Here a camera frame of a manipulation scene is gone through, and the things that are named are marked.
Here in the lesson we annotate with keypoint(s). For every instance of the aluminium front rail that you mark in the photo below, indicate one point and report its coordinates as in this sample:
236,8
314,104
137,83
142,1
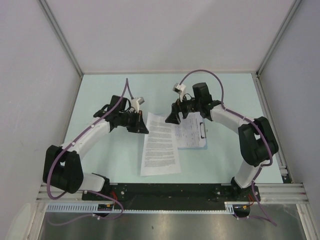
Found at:
270,193

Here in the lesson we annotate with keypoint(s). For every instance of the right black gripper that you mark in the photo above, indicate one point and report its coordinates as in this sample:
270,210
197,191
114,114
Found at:
178,106

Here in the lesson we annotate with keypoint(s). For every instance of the white slotted cable duct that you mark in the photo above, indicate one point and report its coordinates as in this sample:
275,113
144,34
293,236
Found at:
104,208

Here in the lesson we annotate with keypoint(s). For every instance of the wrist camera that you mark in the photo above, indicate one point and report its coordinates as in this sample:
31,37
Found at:
135,104
180,89

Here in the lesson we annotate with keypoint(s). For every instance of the right aluminium corner post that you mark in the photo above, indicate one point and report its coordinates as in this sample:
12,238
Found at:
279,35

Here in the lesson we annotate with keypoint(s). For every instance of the right aluminium side rail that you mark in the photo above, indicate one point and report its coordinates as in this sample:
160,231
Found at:
281,159

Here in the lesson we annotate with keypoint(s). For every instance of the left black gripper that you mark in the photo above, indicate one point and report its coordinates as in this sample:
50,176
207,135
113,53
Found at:
139,126

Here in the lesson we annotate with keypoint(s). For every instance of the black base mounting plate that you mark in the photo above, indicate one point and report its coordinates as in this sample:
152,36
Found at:
179,196

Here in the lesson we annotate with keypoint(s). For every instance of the aluminium corner post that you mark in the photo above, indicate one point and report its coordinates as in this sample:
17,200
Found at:
56,28
279,35

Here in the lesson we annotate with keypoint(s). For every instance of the left aluminium corner post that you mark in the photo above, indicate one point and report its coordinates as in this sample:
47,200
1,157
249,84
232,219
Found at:
56,28

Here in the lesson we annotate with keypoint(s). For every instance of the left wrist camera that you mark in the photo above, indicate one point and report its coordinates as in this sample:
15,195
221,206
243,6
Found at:
135,104

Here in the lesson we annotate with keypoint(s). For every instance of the printed paper sheet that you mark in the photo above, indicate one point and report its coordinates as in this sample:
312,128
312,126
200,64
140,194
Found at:
190,132

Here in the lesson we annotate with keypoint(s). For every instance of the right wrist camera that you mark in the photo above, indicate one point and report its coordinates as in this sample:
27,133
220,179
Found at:
180,89

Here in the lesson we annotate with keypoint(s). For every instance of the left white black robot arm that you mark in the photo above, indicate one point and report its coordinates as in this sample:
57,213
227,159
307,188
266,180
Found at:
63,167

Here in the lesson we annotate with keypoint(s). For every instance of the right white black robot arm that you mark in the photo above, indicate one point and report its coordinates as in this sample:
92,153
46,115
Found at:
256,138

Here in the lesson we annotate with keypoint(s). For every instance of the white paper sheet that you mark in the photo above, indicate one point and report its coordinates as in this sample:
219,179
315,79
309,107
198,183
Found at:
160,150

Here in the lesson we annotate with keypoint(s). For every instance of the metal clipboard clip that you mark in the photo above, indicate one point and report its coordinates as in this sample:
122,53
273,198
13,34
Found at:
203,131

